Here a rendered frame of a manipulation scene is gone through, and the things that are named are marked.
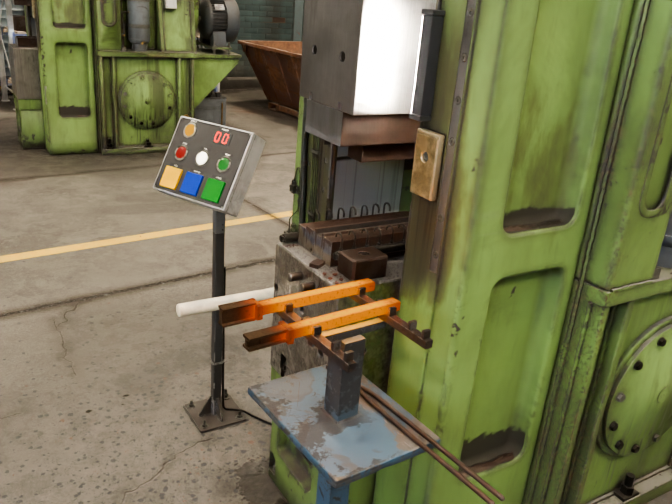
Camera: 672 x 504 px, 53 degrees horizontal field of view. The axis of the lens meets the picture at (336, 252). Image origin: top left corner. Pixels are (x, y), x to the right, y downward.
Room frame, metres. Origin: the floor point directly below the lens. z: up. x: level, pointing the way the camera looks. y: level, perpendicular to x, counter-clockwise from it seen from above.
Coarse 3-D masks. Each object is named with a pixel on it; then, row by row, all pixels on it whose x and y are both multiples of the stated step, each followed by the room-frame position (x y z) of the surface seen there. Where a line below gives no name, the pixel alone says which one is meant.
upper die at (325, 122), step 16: (320, 112) 1.90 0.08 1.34; (336, 112) 1.83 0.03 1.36; (320, 128) 1.90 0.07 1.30; (336, 128) 1.83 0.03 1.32; (352, 128) 1.82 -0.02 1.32; (368, 128) 1.85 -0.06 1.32; (384, 128) 1.88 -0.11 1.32; (400, 128) 1.91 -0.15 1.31; (416, 128) 1.94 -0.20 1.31; (336, 144) 1.82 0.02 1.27; (352, 144) 1.83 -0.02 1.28; (368, 144) 1.86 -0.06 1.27
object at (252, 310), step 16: (320, 288) 1.49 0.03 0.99; (336, 288) 1.49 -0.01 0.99; (352, 288) 1.51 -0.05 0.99; (368, 288) 1.54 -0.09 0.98; (224, 304) 1.34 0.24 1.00; (240, 304) 1.34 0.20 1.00; (256, 304) 1.36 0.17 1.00; (272, 304) 1.38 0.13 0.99; (304, 304) 1.43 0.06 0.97; (224, 320) 1.32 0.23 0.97; (240, 320) 1.34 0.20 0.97
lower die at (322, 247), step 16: (304, 224) 1.97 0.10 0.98; (320, 224) 1.96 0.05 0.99; (336, 224) 1.97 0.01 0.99; (352, 224) 1.95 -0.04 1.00; (304, 240) 1.94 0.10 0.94; (320, 240) 1.86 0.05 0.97; (336, 240) 1.82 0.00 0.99; (352, 240) 1.84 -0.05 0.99; (384, 240) 1.91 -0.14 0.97; (400, 240) 1.94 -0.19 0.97; (320, 256) 1.85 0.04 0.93
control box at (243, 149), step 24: (192, 120) 2.36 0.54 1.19; (192, 144) 2.30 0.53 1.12; (216, 144) 2.25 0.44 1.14; (240, 144) 2.21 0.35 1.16; (264, 144) 2.26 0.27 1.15; (192, 168) 2.24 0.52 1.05; (216, 168) 2.20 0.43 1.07; (240, 168) 2.16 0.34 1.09; (168, 192) 2.23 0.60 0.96; (240, 192) 2.16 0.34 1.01
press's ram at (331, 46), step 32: (320, 0) 1.94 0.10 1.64; (352, 0) 1.80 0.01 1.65; (384, 0) 1.80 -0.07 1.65; (416, 0) 1.85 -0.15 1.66; (320, 32) 1.93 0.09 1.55; (352, 32) 1.79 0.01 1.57; (384, 32) 1.80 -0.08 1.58; (416, 32) 1.86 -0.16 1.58; (320, 64) 1.92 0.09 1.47; (352, 64) 1.78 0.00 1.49; (384, 64) 1.81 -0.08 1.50; (416, 64) 1.87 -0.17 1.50; (320, 96) 1.91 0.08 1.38; (352, 96) 1.77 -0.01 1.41; (384, 96) 1.81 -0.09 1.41
